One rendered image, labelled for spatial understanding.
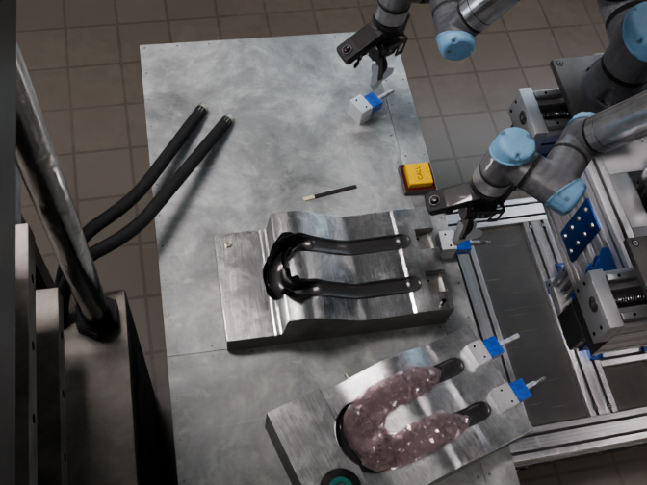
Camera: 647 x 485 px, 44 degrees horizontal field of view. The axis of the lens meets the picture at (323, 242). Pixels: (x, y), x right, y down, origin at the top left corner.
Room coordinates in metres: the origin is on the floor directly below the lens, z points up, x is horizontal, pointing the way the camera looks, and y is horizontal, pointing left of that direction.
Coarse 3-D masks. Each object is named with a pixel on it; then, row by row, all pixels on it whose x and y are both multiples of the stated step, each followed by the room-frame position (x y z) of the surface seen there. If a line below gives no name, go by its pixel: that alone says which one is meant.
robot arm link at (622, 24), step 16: (640, 0) 1.40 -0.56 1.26; (608, 16) 1.39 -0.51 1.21; (624, 16) 1.37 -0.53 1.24; (640, 16) 1.34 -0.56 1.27; (608, 32) 1.36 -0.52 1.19; (624, 32) 1.32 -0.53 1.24; (640, 32) 1.30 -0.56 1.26; (608, 48) 1.34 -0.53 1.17; (624, 48) 1.30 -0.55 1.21; (640, 48) 1.28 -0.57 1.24; (608, 64) 1.31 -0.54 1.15; (624, 64) 1.29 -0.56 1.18; (640, 64) 1.28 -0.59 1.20; (624, 80) 1.28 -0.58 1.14; (640, 80) 1.28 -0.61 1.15
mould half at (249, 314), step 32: (288, 224) 0.85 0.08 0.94; (320, 224) 0.88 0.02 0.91; (352, 224) 0.92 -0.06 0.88; (384, 224) 0.93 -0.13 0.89; (416, 224) 0.95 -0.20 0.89; (224, 256) 0.78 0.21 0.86; (256, 256) 0.80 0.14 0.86; (320, 256) 0.80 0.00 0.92; (352, 256) 0.84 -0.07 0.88; (384, 256) 0.85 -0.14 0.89; (416, 256) 0.87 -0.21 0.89; (224, 288) 0.70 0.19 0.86; (256, 288) 0.72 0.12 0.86; (224, 320) 0.63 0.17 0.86; (256, 320) 0.65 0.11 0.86; (288, 320) 0.63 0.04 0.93; (320, 320) 0.65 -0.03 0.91; (352, 320) 0.68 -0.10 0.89; (384, 320) 0.71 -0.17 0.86; (416, 320) 0.73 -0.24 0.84
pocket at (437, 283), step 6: (432, 270) 0.84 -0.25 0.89; (438, 270) 0.85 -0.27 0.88; (444, 270) 0.85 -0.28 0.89; (432, 276) 0.84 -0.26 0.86; (438, 276) 0.84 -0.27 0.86; (432, 282) 0.83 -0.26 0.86; (438, 282) 0.83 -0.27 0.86; (444, 282) 0.83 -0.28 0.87; (432, 288) 0.81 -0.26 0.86; (438, 288) 0.81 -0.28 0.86; (444, 288) 0.81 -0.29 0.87
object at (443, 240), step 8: (440, 232) 0.96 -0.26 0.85; (448, 232) 0.97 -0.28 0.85; (440, 240) 0.94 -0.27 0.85; (448, 240) 0.95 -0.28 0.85; (488, 240) 0.99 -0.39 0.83; (440, 248) 0.93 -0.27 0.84; (448, 248) 0.93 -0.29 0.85; (456, 248) 0.93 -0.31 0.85; (464, 248) 0.94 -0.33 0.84; (448, 256) 0.93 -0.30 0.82
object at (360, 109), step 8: (360, 96) 1.31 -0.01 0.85; (368, 96) 1.33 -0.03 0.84; (376, 96) 1.33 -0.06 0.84; (384, 96) 1.35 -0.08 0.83; (352, 104) 1.28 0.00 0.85; (360, 104) 1.29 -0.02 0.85; (368, 104) 1.29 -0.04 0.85; (376, 104) 1.31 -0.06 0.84; (352, 112) 1.28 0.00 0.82; (360, 112) 1.26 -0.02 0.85; (368, 112) 1.28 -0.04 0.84; (360, 120) 1.26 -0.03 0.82
